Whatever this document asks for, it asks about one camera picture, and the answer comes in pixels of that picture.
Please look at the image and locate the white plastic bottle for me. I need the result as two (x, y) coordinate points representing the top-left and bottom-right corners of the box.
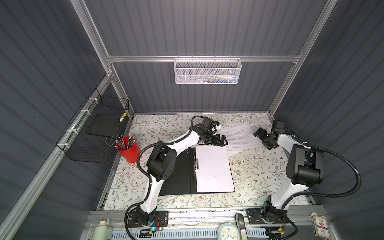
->
(92, 219), (113, 240)

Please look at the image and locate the orange black file folder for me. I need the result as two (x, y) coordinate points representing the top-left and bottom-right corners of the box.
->
(158, 146), (236, 196)

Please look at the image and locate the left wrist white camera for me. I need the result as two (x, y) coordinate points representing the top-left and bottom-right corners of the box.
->
(212, 121), (221, 132)

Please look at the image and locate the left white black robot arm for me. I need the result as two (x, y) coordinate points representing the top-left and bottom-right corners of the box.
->
(135, 116), (228, 226)

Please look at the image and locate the card box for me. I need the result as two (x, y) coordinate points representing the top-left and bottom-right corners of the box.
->
(311, 213), (332, 240)

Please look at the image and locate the black handle tool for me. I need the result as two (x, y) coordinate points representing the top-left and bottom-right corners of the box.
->
(235, 213), (248, 240)

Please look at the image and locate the black wire mesh basket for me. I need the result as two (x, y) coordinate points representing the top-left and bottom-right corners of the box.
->
(57, 91), (130, 164)

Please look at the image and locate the white paper sheet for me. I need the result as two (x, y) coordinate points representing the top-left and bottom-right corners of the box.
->
(196, 146), (235, 194)

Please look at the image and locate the paper sheet with technical drawing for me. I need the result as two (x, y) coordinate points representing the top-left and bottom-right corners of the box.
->
(236, 122), (271, 135)

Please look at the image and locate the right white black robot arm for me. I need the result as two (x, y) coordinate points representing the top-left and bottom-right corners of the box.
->
(253, 121), (324, 223)

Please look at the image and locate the yellow marker in black basket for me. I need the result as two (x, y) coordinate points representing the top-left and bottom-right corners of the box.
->
(119, 110), (129, 122)

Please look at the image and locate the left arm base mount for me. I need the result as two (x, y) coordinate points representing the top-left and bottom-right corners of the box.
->
(126, 209), (169, 228)

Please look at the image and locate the red pencil cup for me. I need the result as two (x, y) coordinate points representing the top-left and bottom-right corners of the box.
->
(115, 135), (141, 163)

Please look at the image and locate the small white clock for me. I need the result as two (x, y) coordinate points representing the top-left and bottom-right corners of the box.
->
(217, 223), (240, 240)

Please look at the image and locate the printed paper sheet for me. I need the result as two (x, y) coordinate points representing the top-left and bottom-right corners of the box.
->
(218, 124), (263, 157)

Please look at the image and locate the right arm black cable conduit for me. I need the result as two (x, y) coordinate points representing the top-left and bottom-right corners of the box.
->
(281, 127), (363, 211)

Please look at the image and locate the white wire mesh basket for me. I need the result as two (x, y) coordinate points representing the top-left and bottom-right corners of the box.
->
(174, 58), (242, 85)

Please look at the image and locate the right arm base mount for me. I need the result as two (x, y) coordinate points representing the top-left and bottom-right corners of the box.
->
(246, 207), (288, 225)

